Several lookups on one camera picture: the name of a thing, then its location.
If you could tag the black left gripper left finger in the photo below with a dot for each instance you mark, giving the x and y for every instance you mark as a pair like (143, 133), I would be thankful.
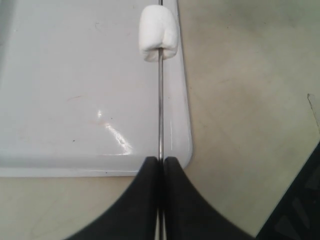
(134, 215)

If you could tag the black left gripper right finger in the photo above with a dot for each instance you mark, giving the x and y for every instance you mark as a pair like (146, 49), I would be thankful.
(188, 216)

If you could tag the thin metal skewer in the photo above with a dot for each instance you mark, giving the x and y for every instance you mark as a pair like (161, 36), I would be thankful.
(160, 141)

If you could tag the white marshmallow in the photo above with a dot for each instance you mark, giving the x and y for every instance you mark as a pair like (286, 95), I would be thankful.
(158, 29)

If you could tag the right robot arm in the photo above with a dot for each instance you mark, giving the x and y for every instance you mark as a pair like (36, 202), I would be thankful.
(297, 215)

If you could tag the white rectangular plastic tray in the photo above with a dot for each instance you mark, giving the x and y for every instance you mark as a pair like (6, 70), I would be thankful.
(76, 97)

